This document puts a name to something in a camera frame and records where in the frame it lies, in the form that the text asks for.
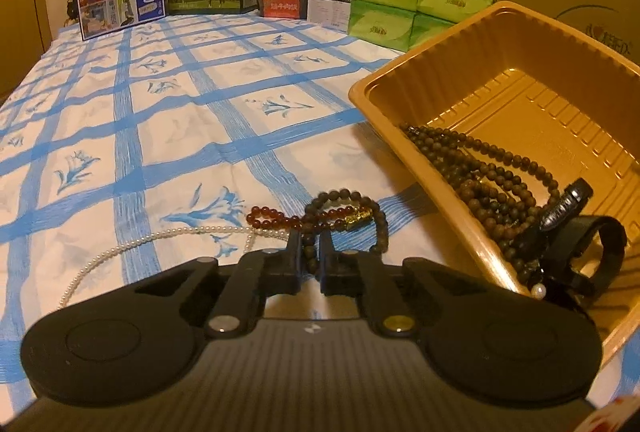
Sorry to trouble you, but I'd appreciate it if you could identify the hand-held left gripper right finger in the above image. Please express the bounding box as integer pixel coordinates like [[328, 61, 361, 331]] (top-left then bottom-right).
[[319, 229, 484, 338]]

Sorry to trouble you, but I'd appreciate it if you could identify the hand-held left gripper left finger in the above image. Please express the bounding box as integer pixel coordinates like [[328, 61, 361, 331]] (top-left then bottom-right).
[[135, 229, 307, 341]]

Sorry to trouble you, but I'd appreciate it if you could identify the dark bead bracelet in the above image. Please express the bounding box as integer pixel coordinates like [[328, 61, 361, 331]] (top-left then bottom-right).
[[300, 190, 390, 273]]

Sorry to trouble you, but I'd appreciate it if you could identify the brown bead necklace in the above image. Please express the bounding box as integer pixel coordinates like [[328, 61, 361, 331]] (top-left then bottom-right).
[[452, 179, 546, 285]]

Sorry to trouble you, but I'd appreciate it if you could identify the dark bead necklace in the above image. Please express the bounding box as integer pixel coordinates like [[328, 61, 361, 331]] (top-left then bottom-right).
[[400, 124, 563, 233]]

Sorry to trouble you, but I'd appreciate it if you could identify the wristwatch with black leather strap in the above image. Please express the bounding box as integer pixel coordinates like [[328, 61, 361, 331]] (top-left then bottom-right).
[[515, 178, 596, 257]]

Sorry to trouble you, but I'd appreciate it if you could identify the gold plastic tray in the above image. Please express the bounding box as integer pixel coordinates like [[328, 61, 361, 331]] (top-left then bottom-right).
[[348, 0, 640, 370]]

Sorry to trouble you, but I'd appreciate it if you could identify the black wrist band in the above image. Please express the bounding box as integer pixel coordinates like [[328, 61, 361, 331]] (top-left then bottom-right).
[[542, 215, 628, 311]]

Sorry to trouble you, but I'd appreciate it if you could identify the red white printed object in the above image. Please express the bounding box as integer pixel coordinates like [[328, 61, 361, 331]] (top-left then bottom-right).
[[577, 393, 640, 432]]

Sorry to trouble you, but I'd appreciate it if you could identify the wooden door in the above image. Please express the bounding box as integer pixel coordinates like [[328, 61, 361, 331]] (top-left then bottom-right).
[[0, 0, 53, 98]]

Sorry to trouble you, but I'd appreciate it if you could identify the red bead bracelet gold charm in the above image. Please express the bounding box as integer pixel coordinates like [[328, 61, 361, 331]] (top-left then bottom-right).
[[248, 206, 373, 233]]

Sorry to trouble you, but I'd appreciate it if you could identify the white pearl necklace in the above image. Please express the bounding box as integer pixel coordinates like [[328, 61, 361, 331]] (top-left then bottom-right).
[[59, 224, 291, 311]]

